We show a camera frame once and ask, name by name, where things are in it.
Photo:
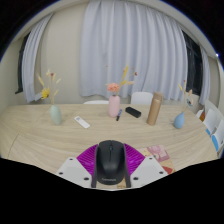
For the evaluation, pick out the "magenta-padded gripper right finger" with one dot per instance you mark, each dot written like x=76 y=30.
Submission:
x=145 y=170

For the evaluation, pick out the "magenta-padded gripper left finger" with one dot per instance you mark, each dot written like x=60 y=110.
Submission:
x=76 y=170

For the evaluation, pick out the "black computer mouse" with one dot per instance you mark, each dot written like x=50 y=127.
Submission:
x=110 y=163

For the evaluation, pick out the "white remote control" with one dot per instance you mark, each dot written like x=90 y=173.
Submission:
x=82 y=122

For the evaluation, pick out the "pale green vase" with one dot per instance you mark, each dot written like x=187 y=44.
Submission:
x=56 y=115

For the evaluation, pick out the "blue vase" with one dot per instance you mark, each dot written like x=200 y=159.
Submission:
x=179 y=121

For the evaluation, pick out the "small black case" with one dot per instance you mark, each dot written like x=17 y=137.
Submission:
x=133 y=112

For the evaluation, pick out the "dark pen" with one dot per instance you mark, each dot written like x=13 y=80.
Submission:
x=119 y=115

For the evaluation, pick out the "tan insulated bottle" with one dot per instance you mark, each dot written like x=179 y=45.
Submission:
x=155 y=109

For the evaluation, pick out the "pink vase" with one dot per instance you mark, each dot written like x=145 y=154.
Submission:
x=114 y=106

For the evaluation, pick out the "beige dried flower sprigs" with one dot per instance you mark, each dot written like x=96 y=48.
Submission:
x=184 y=100

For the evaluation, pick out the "white chair with blue trim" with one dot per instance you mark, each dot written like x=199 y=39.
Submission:
x=212 y=118
x=219 y=136

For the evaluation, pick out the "yellow dried flower bunch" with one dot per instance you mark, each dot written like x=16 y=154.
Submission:
x=45 y=93

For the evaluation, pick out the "narrow white curtain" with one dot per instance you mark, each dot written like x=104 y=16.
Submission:
x=33 y=63
x=205 y=80

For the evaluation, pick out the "dark window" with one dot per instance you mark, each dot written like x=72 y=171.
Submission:
x=193 y=66
x=20 y=66

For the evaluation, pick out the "wide white curtain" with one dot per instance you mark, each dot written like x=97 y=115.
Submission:
x=133 y=46

